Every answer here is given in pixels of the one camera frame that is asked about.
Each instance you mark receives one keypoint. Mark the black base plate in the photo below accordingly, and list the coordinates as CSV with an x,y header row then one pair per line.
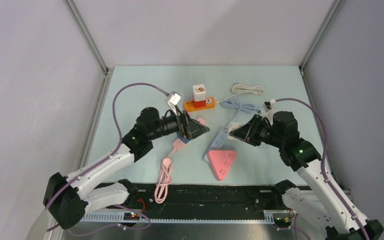
x,y
206,202

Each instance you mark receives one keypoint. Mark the white cube socket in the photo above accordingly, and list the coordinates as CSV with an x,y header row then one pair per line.
x,y
199,92

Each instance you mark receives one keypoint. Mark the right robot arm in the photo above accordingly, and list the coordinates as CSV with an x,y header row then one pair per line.
x,y
335,213

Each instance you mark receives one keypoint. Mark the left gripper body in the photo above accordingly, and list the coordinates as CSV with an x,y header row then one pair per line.
x,y
168,126

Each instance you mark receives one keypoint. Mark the dark blue cube socket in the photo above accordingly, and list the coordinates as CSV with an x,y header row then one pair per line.
x,y
185,140

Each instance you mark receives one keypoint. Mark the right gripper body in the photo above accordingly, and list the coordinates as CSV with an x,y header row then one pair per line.
x,y
266,135

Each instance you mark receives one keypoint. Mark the aluminium frame rail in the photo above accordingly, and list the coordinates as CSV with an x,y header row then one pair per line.
x,y
185,202

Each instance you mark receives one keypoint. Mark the red cube socket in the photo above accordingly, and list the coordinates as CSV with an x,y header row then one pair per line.
x,y
199,103

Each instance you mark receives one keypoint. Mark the pink triangular power strip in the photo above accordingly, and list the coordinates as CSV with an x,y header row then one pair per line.
x,y
221,162

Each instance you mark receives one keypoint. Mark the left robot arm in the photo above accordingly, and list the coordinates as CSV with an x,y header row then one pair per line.
x,y
99,169

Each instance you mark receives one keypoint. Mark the orange power strip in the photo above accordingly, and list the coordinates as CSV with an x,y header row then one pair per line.
x,y
188,106

